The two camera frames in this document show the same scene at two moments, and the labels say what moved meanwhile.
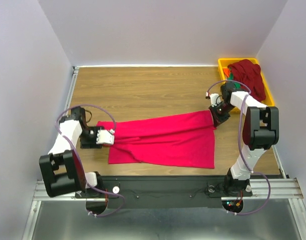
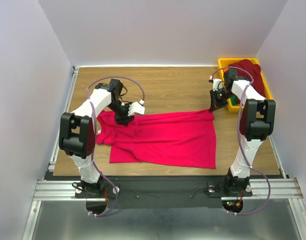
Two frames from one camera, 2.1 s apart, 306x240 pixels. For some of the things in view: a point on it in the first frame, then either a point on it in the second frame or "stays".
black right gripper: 218,119 to 215,104
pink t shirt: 185,140 stays
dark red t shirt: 247,75 stays
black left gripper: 91,144 to 124,119
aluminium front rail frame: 291,189 stays
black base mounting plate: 164,192 stays
